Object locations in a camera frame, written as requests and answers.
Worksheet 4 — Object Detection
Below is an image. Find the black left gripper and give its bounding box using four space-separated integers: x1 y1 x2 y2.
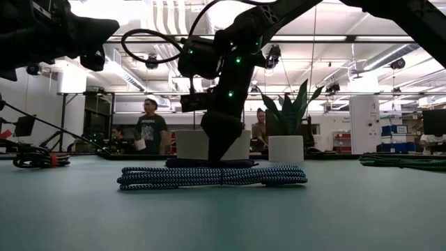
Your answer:
17 0 121 67

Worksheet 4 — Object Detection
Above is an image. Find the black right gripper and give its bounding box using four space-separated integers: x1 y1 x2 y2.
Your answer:
201 66 255 163

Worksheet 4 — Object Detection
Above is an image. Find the dark blue cable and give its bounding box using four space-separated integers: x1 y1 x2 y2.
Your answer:
165 158 259 169

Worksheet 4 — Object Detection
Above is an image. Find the black cable with red tie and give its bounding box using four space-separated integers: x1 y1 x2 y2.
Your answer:
13 146 71 169

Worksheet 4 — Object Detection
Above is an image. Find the green braided cable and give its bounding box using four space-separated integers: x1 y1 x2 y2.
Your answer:
358 153 446 172

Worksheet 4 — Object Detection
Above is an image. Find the white rectangular box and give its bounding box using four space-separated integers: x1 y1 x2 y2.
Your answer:
175 129 252 161

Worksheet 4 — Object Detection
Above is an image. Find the person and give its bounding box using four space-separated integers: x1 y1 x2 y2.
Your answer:
251 107 270 151
134 98 171 155
419 133 446 156
110 125 136 155

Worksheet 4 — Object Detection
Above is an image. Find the black hanging dome fixture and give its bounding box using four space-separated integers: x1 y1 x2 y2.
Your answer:
144 54 160 70
26 63 42 77
389 57 407 70

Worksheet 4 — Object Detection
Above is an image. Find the green plant in white pot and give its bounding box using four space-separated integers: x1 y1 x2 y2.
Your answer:
256 79 325 163

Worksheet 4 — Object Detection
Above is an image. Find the teal table mat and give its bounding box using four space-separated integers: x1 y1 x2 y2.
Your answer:
0 155 446 251

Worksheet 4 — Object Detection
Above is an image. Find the black metal rack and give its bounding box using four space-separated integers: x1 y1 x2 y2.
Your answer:
57 91 116 154

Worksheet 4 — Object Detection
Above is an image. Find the black tripod rod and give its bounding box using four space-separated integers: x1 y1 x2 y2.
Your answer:
0 93 109 155

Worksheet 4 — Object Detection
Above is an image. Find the black flat panel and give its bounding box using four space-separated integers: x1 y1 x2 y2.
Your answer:
13 114 37 137

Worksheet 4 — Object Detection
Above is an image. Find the red bin shelf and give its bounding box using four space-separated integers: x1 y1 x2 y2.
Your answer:
332 130 352 153

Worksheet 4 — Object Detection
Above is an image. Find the white square column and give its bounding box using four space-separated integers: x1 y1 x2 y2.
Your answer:
349 96 381 155

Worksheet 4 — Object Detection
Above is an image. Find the blue storage bin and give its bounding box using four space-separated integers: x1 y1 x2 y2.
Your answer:
381 124 408 136
376 142 418 154

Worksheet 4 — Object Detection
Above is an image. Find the black computer monitor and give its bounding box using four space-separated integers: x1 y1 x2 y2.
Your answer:
422 109 446 136

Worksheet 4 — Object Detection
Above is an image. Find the blue white braided cable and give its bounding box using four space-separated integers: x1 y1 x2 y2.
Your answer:
116 165 309 191

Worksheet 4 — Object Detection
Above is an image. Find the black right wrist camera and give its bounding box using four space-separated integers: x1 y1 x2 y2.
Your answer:
180 91 213 113

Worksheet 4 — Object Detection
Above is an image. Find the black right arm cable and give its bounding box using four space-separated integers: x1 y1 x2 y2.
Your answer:
121 0 224 66

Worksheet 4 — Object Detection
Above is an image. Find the black overhead camera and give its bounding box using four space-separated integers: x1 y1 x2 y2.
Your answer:
265 44 282 70

